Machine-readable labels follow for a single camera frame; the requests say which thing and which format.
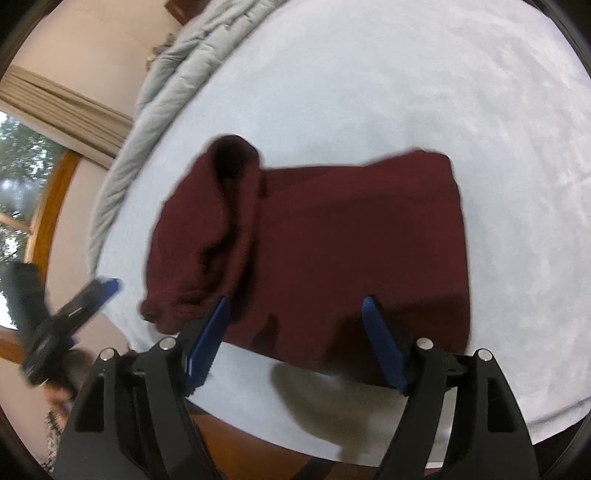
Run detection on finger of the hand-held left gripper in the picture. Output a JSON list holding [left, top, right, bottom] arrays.
[[48, 277, 123, 330]]

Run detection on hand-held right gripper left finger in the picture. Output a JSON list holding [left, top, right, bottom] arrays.
[[53, 295, 232, 480]]

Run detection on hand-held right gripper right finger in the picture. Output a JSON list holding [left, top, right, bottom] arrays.
[[361, 295, 541, 480]]

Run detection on maroon pants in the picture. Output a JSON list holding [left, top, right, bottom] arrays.
[[140, 134, 472, 386]]

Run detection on person's left hand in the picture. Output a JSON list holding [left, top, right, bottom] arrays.
[[46, 348, 95, 406]]

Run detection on beige curtain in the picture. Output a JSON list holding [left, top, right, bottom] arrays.
[[0, 65, 134, 169]]

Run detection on grey duvet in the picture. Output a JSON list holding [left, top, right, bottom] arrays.
[[88, 0, 273, 273]]

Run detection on bed with light blue sheet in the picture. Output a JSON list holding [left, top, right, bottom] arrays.
[[85, 0, 591, 468]]

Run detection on dark wooden headboard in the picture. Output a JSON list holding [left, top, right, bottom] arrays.
[[165, 0, 195, 25]]

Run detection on window with wooden frame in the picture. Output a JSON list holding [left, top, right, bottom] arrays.
[[0, 111, 84, 365]]

